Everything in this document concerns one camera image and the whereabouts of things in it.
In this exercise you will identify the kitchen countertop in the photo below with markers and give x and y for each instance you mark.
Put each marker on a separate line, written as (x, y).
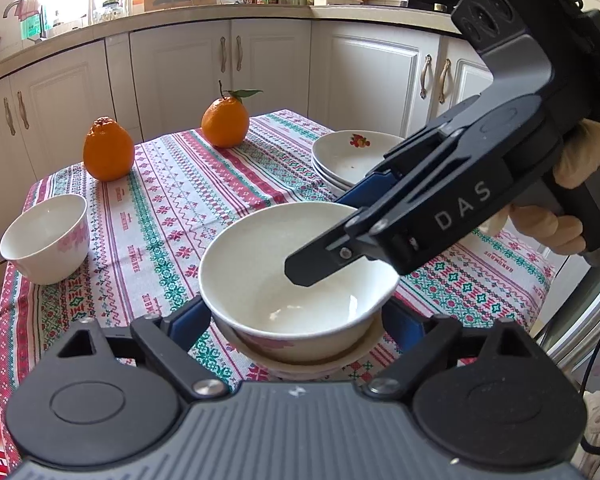
(260, 10)

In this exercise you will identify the white bowl with pink print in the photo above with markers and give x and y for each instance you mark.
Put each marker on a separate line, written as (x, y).
(260, 270)
(310, 369)
(40, 240)

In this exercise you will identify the person's right hand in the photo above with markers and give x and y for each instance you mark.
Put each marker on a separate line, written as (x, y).
(590, 155)

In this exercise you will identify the orange with green leaf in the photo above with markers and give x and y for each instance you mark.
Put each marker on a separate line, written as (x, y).
(225, 122)

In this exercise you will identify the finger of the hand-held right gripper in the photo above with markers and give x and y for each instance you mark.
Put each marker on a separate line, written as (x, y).
(325, 260)
(365, 187)

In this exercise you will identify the white kitchen cabinets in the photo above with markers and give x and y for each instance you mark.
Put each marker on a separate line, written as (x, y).
(180, 70)

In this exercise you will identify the chrome faucet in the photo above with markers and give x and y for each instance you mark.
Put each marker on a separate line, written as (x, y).
(12, 7)

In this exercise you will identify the green package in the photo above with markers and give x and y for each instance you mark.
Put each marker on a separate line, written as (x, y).
(32, 25)

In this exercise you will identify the patterned tablecloth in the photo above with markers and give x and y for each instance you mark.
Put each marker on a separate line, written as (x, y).
(170, 220)

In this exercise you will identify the glass jar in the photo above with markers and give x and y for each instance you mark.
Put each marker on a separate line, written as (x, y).
(107, 11)

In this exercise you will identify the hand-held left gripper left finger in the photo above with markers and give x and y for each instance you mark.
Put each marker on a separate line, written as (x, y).
(187, 325)

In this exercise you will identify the pink cloth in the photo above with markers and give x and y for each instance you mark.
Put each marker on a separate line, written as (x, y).
(27, 7)

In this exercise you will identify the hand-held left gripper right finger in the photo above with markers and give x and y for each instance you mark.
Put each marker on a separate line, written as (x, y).
(405, 325)

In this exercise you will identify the orange with bumpy top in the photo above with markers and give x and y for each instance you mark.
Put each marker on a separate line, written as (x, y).
(107, 152)

